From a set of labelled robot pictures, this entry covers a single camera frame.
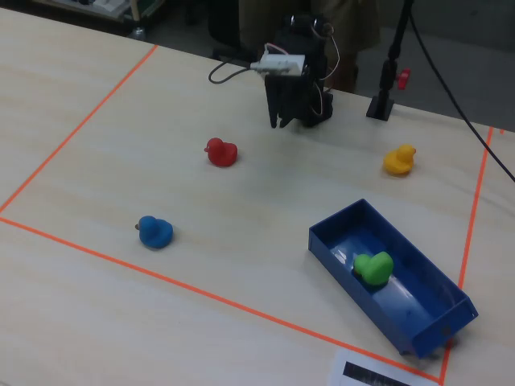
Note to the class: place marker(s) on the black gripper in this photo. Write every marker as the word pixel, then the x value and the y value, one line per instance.
pixel 282 93

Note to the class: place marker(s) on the green rubber duck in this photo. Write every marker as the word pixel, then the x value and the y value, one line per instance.
pixel 374 268

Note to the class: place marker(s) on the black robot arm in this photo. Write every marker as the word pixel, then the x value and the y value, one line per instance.
pixel 322 108

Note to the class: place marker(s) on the red rubber duck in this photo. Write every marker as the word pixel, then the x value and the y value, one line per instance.
pixel 221 153

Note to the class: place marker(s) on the yellow rubber duck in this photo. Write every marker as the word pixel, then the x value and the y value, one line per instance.
pixel 398 161

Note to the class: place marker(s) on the blue rubber duck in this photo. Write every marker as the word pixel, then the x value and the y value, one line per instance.
pixel 155 232

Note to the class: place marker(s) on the blue plastic box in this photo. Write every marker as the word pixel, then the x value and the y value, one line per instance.
pixel 418 305

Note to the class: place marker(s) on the person in beige clothes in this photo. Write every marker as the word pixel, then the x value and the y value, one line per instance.
pixel 354 24

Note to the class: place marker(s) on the red stand knob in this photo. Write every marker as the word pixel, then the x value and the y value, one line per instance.
pixel 403 77

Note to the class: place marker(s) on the grey metal caster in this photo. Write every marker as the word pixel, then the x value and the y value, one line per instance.
pixel 138 32

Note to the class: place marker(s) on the orange tape strip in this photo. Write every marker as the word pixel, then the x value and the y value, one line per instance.
pixel 201 292
pixel 80 125
pixel 476 201

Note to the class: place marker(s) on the background shelf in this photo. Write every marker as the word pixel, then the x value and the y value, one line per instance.
pixel 104 6

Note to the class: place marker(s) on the white paper with black bar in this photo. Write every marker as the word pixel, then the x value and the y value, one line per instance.
pixel 362 370

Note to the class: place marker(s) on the white gripper camera box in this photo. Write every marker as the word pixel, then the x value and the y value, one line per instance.
pixel 281 64

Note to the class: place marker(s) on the black camera stand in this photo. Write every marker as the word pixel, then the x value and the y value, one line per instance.
pixel 380 106

